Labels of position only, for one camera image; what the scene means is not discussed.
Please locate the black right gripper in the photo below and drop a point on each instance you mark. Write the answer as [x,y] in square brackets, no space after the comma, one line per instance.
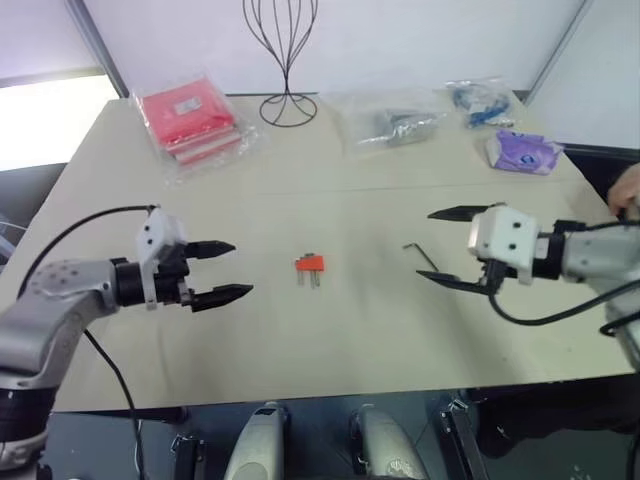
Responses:
[495,274]

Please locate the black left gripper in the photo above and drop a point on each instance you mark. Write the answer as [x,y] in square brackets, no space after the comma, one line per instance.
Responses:
[172,272]

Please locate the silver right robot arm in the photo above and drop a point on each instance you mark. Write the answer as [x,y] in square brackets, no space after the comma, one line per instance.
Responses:
[595,255]

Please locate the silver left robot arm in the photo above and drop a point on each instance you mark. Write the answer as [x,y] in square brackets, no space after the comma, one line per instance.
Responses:
[47,300]

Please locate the black allen key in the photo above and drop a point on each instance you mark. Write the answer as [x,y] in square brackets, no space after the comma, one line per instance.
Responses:
[425,256]

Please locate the red block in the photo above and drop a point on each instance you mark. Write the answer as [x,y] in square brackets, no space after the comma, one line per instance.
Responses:
[310,263]

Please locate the person's bare hand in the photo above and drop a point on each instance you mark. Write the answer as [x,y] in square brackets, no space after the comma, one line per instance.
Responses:
[627,187]

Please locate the purple white packet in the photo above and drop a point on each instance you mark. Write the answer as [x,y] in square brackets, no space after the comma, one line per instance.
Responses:
[522,152]

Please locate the grey parts in plastic bag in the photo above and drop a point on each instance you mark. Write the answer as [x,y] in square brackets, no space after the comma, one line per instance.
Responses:
[395,125]

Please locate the blue parts in plastic bag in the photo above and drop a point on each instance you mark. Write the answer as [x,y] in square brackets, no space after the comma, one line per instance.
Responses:
[482,102]

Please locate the red packets in plastic bag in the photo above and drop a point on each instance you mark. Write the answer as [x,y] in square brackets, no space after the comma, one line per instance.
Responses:
[192,120]

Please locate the silver rounded robot leg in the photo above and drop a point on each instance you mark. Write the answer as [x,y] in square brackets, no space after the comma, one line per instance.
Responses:
[257,445]
[385,445]

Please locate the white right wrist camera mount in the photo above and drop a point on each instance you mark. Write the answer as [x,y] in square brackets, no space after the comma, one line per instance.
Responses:
[505,235]

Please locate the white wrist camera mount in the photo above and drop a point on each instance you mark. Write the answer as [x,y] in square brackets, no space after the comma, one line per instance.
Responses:
[161,227]
[505,235]

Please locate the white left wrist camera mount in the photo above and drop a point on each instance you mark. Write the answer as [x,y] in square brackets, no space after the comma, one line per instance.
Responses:
[161,227]

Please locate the black metal bracket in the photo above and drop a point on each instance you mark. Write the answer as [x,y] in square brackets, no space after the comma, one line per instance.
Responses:
[189,457]
[462,440]

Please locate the grey partition post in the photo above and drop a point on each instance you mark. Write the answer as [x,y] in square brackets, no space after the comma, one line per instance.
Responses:
[562,50]
[97,45]

